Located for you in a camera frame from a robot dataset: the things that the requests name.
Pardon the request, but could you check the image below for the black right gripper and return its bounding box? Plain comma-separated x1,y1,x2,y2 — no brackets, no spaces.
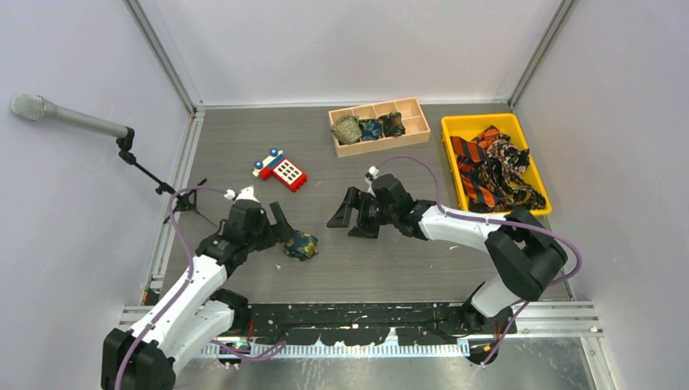
327,187,397,240

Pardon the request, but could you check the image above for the blue yellow floral tie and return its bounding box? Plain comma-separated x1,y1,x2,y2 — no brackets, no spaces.
283,231,319,262

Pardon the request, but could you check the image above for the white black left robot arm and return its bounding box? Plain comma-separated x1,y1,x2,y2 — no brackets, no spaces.
101,197,295,389

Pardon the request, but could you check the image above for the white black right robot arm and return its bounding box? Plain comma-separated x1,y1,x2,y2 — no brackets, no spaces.
327,174,568,334

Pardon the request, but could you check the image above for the red white toy brick block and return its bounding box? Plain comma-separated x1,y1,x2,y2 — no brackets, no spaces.
252,148,308,193

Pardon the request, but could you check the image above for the olive green rolled tie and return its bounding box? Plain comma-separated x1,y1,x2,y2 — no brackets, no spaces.
331,115,362,145

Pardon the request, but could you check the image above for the blue rolled tie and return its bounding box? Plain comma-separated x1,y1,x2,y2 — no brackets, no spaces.
358,119,384,141

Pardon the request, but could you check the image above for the black microphone stand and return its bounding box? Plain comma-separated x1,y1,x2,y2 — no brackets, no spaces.
116,127,216,227

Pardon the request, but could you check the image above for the dark brown rolled tie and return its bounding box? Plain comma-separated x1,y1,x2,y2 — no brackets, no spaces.
378,112,406,137

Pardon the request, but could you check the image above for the wooden divided tray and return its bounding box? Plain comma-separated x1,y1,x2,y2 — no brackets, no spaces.
328,97,431,158

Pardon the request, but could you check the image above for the yellow plastic bin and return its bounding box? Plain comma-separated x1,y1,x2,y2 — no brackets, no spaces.
441,113,553,216

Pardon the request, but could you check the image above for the orange navy striped tie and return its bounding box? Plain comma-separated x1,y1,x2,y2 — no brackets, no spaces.
450,125,502,207

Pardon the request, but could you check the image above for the black floral patterned tie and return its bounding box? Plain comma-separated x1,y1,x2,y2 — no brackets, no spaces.
469,133,547,213

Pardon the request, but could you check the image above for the silver microphone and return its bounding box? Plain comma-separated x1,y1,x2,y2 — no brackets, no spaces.
11,93,131,138

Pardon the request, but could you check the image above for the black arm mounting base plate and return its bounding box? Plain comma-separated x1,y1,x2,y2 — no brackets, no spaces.
199,301,518,367

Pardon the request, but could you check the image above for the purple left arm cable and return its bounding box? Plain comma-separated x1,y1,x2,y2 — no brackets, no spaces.
114,186,286,390

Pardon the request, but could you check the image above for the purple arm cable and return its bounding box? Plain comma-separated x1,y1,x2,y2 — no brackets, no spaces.
114,186,286,390
366,156,584,368

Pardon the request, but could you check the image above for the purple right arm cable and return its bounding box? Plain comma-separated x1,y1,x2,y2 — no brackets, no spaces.
366,156,584,368

